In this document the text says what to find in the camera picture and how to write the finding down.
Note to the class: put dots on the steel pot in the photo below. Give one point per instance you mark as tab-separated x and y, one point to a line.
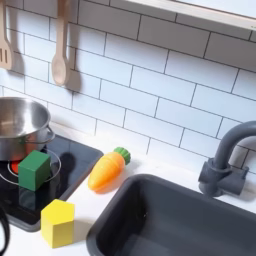
20	125

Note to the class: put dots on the wooden spoon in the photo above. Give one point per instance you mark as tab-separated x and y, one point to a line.
61	56

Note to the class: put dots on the green wooden cube block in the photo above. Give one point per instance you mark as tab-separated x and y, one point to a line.
33	170

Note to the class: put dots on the orange toy carrot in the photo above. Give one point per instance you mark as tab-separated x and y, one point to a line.
106	170

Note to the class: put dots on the grey tap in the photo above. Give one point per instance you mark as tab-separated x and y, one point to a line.
224	160

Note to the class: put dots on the black stove top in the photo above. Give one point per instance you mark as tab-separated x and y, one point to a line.
71	166

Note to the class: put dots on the white wooden shelf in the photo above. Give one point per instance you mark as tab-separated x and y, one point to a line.
213	11

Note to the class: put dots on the wooden slotted spatula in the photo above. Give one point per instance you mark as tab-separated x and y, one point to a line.
4	46

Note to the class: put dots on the grey sink basin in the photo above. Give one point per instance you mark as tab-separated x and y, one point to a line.
180	220

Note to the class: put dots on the yellow pentagon wooden block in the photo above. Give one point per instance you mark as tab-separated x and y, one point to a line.
57	224

